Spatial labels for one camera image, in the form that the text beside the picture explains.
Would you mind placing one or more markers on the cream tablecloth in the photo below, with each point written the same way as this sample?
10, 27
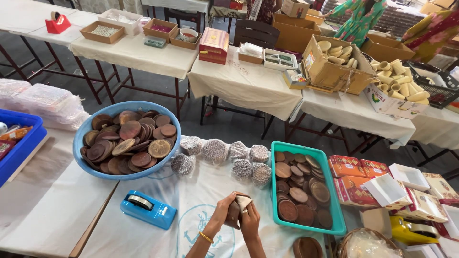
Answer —
439, 125
355, 111
247, 89
143, 57

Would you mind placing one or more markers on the person's right hand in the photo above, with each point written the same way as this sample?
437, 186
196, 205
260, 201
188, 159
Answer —
250, 223

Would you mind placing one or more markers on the brown clay bowl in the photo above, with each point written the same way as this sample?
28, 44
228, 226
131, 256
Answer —
307, 248

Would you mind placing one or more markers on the yellow tape dispenser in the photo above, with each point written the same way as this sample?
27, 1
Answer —
408, 233

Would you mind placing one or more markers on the white open box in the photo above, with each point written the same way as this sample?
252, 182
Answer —
408, 176
386, 190

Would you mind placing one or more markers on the clear plastic bag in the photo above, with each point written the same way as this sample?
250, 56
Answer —
369, 247

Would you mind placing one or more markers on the large open cardboard box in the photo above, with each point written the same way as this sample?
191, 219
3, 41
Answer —
294, 34

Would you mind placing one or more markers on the white folding table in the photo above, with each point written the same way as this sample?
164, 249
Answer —
25, 18

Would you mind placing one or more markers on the clear plastic lidded box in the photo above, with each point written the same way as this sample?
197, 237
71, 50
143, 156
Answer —
155, 41

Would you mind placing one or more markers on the cardboard box of cream bowls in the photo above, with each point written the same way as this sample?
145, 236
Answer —
330, 75

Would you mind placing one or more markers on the blue round plastic basin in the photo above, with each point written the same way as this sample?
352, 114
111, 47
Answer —
83, 134

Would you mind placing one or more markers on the person's right fingers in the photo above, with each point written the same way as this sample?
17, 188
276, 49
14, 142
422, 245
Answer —
248, 211

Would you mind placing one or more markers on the white cloth with blue print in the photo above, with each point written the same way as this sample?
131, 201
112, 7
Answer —
200, 179

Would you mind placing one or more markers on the pile of brown clay plates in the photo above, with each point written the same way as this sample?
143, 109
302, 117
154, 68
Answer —
301, 190

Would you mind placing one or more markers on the open empty cardboard box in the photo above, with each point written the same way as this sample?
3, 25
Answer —
387, 50

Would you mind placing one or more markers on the person's left hand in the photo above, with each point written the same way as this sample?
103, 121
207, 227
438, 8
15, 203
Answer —
220, 214

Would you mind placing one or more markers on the cream wrapping paper piece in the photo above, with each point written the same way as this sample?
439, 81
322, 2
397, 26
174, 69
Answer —
244, 201

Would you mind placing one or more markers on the cardboard tray with cup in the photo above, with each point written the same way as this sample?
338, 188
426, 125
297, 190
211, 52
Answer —
186, 43

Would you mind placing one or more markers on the white carton of cream cups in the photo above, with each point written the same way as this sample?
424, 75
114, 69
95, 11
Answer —
389, 104

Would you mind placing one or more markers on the small yellow box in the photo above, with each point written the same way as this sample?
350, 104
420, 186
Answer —
294, 80

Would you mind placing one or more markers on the person's left fingers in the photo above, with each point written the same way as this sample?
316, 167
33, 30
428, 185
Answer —
228, 201

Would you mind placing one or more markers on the stack of white boxes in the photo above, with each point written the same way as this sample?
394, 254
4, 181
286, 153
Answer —
446, 233

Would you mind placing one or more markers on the small cardboard box with packets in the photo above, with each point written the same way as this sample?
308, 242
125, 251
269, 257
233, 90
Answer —
251, 53

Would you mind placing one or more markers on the stack of clear plastic containers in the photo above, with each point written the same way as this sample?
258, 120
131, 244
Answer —
46, 102

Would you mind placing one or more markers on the dark brown chair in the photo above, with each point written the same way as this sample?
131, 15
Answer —
256, 34

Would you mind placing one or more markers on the teal plastic tray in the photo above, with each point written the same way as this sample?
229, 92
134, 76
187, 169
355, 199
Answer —
339, 218

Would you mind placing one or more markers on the red tape dispenser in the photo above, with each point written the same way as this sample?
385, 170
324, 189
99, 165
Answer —
57, 25

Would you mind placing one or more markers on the small beige box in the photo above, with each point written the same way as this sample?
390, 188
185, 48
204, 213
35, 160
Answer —
375, 220

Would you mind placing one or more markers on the cardboard tray with magenta powder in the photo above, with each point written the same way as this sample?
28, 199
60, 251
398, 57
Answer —
160, 28

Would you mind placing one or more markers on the wicker basket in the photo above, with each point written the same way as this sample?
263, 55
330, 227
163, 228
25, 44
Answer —
346, 243

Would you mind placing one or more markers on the cardboard tray with beads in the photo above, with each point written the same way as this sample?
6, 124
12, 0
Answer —
102, 32

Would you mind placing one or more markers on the orange snack packet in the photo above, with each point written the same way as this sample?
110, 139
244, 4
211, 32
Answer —
16, 133

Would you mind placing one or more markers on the gold bangle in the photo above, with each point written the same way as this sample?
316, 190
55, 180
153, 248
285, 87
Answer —
206, 237

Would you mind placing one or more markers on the white divided tray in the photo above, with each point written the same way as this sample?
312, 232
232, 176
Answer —
280, 59

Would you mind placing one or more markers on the white patterned cup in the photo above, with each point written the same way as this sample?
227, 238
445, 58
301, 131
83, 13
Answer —
188, 35

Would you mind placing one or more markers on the blue tape dispenser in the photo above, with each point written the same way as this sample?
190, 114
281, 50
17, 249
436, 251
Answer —
149, 211

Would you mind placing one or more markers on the white table with wooden edge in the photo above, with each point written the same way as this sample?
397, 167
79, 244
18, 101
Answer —
50, 208

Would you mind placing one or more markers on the orange printed gift box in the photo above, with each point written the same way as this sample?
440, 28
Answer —
353, 191
374, 168
346, 166

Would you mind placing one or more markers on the group of bubble-wrapped bundles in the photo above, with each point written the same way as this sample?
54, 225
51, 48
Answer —
215, 151

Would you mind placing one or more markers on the heap of brown discs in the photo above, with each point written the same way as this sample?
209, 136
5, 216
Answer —
129, 141

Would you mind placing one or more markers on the cream floral gift box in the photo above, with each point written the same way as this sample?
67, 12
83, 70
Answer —
426, 208
441, 188

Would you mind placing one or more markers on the red decorative box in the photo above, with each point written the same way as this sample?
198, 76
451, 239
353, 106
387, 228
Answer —
214, 44

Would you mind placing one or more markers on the black plastic basket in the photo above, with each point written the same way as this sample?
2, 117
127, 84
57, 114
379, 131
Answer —
439, 93

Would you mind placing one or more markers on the blue plastic crate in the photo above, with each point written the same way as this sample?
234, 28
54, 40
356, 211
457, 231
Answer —
25, 148

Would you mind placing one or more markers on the white cardboard tray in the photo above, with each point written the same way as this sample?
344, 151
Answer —
120, 18

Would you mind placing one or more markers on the small closed cardboard box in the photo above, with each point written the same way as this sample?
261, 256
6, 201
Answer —
294, 8

